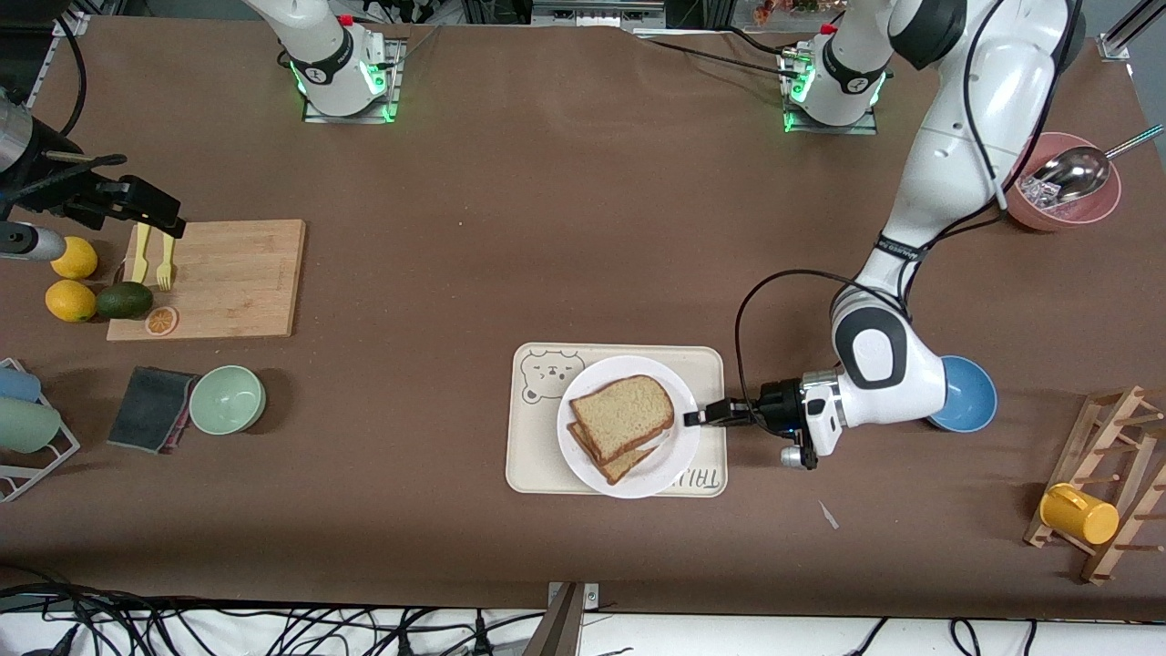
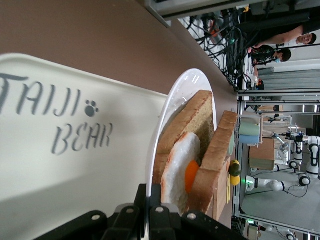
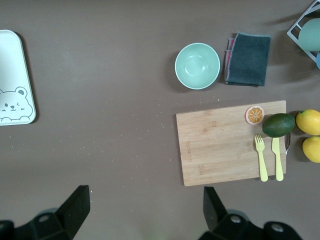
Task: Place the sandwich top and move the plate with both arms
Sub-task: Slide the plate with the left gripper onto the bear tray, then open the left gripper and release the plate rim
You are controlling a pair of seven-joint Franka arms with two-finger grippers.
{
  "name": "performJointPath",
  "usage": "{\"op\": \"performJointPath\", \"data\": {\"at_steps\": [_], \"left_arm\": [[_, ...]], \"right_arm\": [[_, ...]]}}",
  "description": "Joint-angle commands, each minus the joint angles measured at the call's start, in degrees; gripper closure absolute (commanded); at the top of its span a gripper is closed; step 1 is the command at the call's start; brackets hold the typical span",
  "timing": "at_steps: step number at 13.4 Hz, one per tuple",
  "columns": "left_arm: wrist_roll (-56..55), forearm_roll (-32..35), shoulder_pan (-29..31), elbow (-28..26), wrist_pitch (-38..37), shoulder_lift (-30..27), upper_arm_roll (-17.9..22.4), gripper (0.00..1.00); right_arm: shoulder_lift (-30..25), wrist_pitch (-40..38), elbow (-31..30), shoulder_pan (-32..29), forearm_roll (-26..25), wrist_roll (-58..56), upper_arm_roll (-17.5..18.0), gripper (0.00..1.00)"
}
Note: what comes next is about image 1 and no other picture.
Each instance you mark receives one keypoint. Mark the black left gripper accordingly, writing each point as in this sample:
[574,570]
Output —
[776,406]

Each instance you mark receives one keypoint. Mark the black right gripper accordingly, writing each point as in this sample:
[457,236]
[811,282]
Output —
[84,198]

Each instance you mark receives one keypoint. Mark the white round plate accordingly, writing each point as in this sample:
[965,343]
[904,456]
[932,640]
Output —
[674,456]

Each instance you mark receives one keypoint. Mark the brown bread slice sandwich lid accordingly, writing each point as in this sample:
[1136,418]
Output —
[624,415]

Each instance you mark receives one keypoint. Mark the yellow plastic knife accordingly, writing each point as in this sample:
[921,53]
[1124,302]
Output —
[139,260]

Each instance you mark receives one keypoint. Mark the yellow plastic fork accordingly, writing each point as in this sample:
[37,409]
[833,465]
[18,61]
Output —
[167,269]

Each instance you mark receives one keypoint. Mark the fried egg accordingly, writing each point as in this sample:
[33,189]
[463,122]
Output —
[656,440]

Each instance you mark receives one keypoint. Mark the yellow lemon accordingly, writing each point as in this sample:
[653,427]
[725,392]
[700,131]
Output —
[70,301]
[80,260]

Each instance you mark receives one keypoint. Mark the dark green avocado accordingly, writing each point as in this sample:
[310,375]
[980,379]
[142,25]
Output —
[125,301]

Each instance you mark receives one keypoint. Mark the orange slice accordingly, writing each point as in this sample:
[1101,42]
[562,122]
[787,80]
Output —
[161,321]

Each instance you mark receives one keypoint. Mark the bamboo cutting board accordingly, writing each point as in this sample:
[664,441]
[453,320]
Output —
[237,282]

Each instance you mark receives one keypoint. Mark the brown bread slice under egg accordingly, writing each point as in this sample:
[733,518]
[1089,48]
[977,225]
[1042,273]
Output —
[615,469]

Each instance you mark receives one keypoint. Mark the grey tape scrap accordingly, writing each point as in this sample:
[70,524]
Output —
[829,517]

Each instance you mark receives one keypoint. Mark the cream bear print tray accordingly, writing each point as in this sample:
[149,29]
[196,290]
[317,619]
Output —
[537,456]

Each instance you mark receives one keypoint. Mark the dark grey sponge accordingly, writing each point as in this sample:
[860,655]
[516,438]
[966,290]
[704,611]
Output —
[150,408]

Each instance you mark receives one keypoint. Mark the pale green bowl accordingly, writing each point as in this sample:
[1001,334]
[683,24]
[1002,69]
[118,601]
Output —
[228,399]

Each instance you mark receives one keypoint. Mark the blue cup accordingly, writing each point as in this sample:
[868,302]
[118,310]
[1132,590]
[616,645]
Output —
[18,384]

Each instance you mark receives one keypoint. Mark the blue bowl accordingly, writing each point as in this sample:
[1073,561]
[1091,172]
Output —
[970,396]

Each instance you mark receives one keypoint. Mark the pale green cup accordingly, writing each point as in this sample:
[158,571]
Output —
[27,425]

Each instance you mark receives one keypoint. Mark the dark slanted pole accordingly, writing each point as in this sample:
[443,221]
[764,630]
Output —
[557,629]

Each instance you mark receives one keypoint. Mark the yellow mug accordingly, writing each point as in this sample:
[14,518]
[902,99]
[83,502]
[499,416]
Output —
[1079,515]

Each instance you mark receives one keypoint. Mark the wooden mug rack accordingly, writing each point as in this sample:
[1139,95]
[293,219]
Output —
[1107,428]

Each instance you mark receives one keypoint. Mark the clear ice cubes pile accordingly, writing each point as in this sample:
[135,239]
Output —
[1038,193]

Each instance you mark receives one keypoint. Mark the pink bowl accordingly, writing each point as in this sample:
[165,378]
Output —
[1089,214]

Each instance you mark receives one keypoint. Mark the metal scoop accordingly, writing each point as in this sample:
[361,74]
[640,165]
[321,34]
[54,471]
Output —
[1079,173]

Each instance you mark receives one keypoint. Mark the metal table edge bracket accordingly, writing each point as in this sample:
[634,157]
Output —
[590,594]

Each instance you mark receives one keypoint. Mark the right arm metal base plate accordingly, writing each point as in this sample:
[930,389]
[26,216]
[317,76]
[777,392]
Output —
[393,82]

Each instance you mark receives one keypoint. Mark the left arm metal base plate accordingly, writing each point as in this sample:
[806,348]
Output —
[833,128]

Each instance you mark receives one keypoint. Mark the aluminium frame profile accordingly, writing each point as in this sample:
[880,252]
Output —
[597,11]

